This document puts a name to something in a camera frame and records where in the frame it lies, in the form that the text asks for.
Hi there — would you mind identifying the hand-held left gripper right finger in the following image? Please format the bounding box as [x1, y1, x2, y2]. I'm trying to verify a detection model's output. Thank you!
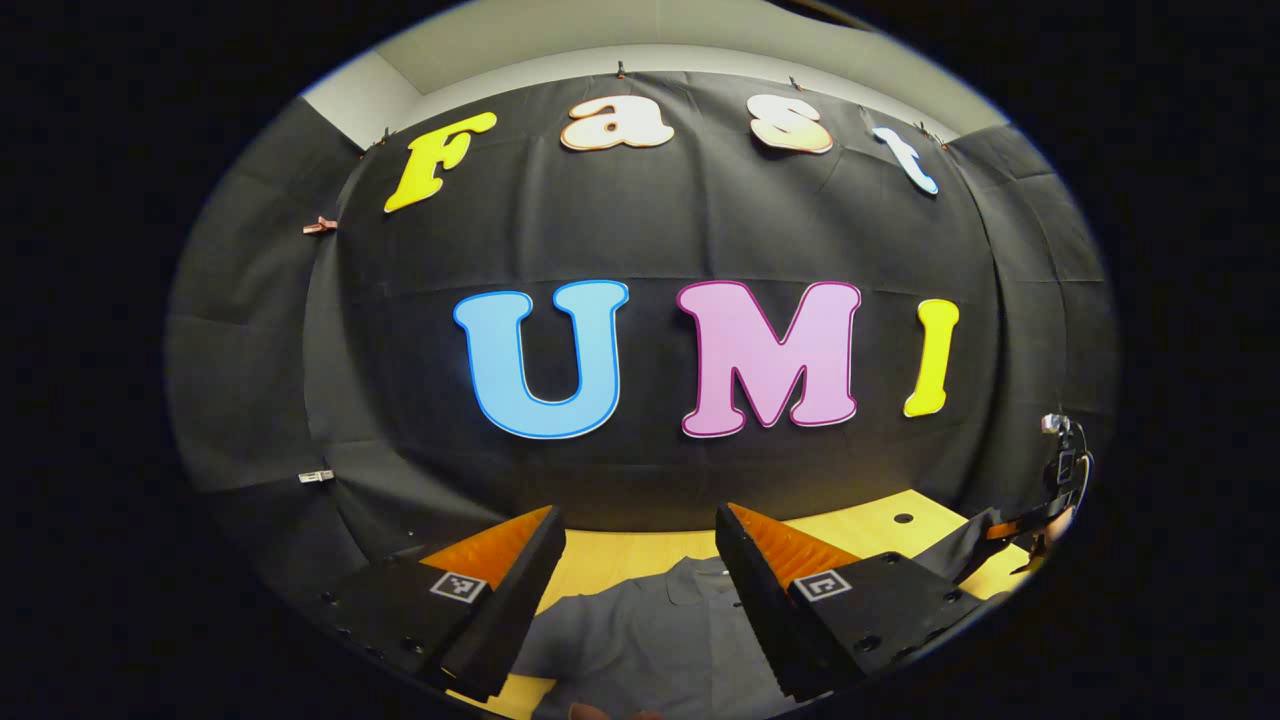
[715, 502, 986, 703]

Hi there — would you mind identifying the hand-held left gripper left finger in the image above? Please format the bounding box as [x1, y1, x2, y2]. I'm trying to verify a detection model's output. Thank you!
[315, 505, 567, 703]

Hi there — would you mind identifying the dark grey collared shirt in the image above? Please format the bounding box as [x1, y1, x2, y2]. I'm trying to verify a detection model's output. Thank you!
[510, 508, 1001, 720]

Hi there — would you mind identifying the black backdrop cloth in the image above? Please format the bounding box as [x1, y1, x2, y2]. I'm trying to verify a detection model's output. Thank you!
[165, 70, 1116, 601]

